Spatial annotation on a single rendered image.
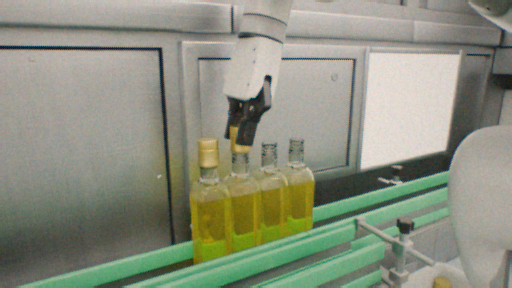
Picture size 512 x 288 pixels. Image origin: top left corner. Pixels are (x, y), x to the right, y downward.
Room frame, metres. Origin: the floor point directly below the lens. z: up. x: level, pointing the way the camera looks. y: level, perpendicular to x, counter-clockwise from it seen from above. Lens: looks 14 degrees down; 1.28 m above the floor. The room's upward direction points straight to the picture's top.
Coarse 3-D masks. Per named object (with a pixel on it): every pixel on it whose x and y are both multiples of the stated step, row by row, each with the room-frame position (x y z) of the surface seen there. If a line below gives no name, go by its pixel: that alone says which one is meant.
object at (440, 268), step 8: (440, 264) 0.63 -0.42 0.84; (416, 272) 0.60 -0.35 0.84; (424, 272) 0.60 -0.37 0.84; (432, 272) 0.61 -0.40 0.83; (440, 272) 0.62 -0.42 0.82; (448, 272) 0.62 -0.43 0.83; (456, 272) 0.60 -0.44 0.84; (408, 280) 0.58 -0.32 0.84; (416, 280) 0.59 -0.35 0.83; (424, 280) 0.60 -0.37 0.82; (432, 280) 0.61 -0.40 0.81; (456, 280) 0.60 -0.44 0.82; (464, 280) 0.59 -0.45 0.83
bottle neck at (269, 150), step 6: (264, 144) 0.55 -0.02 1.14; (270, 144) 0.54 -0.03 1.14; (276, 144) 0.55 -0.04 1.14; (264, 150) 0.54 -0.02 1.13; (270, 150) 0.54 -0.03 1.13; (276, 150) 0.55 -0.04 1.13; (264, 156) 0.54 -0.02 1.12; (270, 156) 0.54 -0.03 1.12; (276, 156) 0.55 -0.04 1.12; (264, 162) 0.54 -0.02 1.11; (270, 162) 0.54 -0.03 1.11; (276, 162) 0.55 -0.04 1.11; (264, 168) 0.54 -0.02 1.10; (270, 168) 0.54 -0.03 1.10; (276, 168) 0.55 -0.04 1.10
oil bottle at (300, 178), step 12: (288, 168) 0.57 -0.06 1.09; (300, 168) 0.56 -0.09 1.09; (288, 180) 0.55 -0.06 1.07; (300, 180) 0.55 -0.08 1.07; (312, 180) 0.57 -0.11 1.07; (300, 192) 0.55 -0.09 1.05; (312, 192) 0.57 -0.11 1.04; (288, 204) 0.55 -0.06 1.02; (300, 204) 0.55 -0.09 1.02; (312, 204) 0.57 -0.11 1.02; (288, 216) 0.55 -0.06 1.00; (300, 216) 0.55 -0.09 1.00; (312, 216) 0.57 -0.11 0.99; (288, 228) 0.55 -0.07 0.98; (300, 228) 0.55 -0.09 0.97
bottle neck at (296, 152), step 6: (294, 138) 0.59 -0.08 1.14; (300, 138) 0.59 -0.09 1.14; (294, 144) 0.57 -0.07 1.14; (300, 144) 0.57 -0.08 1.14; (294, 150) 0.57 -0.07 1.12; (300, 150) 0.57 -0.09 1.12; (294, 156) 0.57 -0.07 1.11; (300, 156) 0.57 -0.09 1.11; (288, 162) 0.58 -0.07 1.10; (294, 162) 0.57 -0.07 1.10; (300, 162) 0.57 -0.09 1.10
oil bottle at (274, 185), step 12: (264, 180) 0.53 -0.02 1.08; (276, 180) 0.53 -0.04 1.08; (264, 192) 0.52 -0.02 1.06; (276, 192) 0.53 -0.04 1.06; (288, 192) 0.55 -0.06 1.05; (264, 204) 0.52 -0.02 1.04; (276, 204) 0.53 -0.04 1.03; (264, 216) 0.52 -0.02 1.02; (276, 216) 0.53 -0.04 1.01; (264, 228) 0.52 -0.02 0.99; (276, 228) 0.53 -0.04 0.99; (264, 240) 0.52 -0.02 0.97
